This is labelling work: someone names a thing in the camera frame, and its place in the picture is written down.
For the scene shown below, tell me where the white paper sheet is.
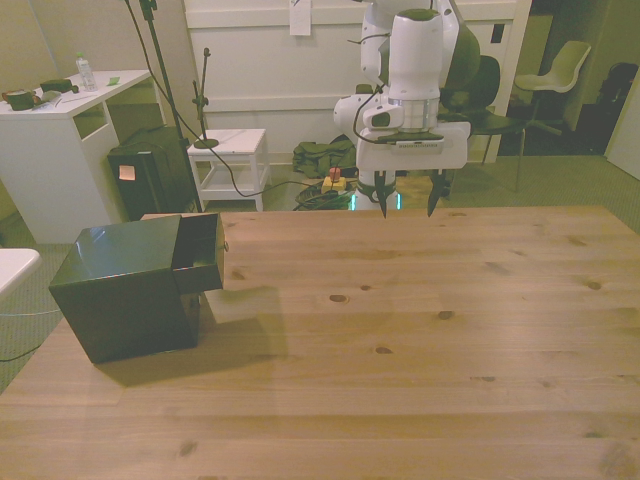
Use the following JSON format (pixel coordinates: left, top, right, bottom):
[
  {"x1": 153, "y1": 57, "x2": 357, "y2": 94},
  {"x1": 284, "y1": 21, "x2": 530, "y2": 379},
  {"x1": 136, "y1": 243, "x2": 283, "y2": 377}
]
[{"x1": 288, "y1": 0, "x2": 312, "y2": 37}]

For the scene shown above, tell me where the dark suitcase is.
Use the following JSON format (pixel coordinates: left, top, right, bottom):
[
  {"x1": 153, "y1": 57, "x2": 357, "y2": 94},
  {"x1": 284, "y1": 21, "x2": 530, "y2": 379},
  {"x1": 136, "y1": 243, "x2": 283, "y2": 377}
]
[{"x1": 597, "y1": 62, "x2": 640, "y2": 154}]

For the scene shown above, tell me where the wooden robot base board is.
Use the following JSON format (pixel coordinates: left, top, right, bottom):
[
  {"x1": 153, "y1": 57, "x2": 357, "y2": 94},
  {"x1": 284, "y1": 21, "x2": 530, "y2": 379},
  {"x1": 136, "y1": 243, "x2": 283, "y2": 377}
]
[{"x1": 397, "y1": 172, "x2": 446, "y2": 209}]

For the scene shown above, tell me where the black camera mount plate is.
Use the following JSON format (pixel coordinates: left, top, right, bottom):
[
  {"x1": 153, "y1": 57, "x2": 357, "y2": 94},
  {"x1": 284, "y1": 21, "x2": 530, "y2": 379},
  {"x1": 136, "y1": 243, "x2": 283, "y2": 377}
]
[{"x1": 377, "y1": 130, "x2": 447, "y2": 150}]

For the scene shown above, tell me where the dark round tape holder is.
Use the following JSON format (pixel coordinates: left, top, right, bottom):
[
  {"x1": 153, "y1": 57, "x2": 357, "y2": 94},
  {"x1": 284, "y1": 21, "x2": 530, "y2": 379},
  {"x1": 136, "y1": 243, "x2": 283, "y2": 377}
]
[{"x1": 1, "y1": 88, "x2": 37, "y2": 111}]

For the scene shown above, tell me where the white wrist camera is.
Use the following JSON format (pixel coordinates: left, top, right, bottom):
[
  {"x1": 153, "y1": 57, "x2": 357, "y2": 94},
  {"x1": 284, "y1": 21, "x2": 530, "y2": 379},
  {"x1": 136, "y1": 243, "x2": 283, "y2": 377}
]
[{"x1": 362, "y1": 105, "x2": 404, "y2": 131}]

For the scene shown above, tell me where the white desk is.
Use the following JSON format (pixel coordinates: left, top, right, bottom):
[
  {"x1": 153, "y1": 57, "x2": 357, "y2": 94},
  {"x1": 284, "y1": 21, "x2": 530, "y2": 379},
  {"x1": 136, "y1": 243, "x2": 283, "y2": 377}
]
[{"x1": 0, "y1": 69, "x2": 166, "y2": 245}]

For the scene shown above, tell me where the black microphone stand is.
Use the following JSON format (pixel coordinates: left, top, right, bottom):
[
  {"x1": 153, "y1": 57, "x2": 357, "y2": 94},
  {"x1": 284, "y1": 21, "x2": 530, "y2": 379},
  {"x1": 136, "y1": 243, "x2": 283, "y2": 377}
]
[{"x1": 191, "y1": 47, "x2": 222, "y2": 151}]

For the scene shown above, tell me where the clear plastic water bottle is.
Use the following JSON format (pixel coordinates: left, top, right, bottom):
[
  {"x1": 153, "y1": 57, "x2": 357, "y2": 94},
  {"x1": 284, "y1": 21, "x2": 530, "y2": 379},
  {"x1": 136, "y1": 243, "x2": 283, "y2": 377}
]
[{"x1": 74, "y1": 51, "x2": 99, "y2": 93}]

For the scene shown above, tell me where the small white side table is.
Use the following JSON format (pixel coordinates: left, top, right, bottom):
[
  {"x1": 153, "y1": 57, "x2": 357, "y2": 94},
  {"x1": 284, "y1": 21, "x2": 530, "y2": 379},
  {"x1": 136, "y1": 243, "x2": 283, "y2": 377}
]
[{"x1": 187, "y1": 128, "x2": 273, "y2": 213}]

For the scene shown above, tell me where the red emergency stop button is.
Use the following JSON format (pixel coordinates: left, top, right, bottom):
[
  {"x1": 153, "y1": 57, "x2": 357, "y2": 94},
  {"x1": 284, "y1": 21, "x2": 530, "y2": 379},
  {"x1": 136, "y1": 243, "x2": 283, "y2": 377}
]
[{"x1": 322, "y1": 167, "x2": 349, "y2": 194}]

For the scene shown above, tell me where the white shell chair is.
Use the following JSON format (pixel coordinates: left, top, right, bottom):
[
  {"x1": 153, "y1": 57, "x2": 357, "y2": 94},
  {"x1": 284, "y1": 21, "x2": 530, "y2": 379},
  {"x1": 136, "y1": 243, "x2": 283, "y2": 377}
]
[{"x1": 513, "y1": 40, "x2": 593, "y2": 135}]

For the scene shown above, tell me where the black computer tower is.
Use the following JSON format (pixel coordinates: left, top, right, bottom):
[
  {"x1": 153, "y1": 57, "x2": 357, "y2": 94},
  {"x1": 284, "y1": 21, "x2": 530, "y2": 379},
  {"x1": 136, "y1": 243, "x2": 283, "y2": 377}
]
[{"x1": 106, "y1": 127, "x2": 202, "y2": 224}]

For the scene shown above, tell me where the black shell chair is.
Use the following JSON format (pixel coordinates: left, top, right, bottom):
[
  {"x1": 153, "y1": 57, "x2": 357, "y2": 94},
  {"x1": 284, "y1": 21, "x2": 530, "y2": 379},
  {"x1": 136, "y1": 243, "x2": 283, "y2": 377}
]
[{"x1": 467, "y1": 54, "x2": 531, "y2": 194}]

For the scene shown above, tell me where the white rounded tub edge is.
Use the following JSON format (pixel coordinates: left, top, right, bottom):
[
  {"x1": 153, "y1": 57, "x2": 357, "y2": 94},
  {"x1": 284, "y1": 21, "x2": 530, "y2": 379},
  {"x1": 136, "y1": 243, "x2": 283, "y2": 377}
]
[{"x1": 0, "y1": 248, "x2": 42, "y2": 302}]

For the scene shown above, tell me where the black floor cable bundle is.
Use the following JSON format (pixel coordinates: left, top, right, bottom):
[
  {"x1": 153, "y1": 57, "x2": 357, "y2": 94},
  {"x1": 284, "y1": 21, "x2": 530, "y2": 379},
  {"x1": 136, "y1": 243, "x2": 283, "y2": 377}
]
[{"x1": 292, "y1": 182, "x2": 354, "y2": 212}]

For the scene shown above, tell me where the dark green desk object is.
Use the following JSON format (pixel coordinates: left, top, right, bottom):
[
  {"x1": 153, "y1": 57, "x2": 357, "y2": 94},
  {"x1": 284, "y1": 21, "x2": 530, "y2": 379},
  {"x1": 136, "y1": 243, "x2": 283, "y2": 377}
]
[{"x1": 39, "y1": 78, "x2": 80, "y2": 95}]

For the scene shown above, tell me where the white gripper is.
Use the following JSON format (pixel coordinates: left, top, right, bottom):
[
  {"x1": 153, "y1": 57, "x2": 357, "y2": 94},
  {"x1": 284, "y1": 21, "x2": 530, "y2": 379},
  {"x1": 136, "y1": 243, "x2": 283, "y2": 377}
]
[{"x1": 355, "y1": 122, "x2": 471, "y2": 220}]

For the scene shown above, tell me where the green cloth heap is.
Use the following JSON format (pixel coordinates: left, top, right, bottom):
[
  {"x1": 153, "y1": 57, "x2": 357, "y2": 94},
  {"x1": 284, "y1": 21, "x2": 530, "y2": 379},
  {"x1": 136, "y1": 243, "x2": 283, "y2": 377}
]
[{"x1": 292, "y1": 139, "x2": 359, "y2": 179}]

